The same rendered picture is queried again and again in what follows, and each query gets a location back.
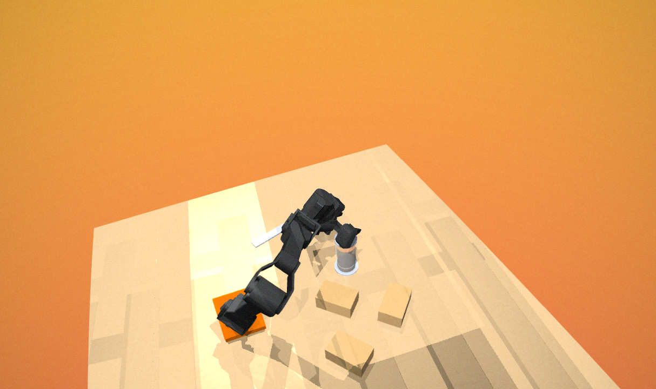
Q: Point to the glass french press with black knob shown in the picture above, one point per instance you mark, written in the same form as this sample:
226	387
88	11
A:
346	259

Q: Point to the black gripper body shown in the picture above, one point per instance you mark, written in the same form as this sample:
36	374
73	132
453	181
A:
346	233

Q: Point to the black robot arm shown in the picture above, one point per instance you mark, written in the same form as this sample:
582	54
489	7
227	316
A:
262	296

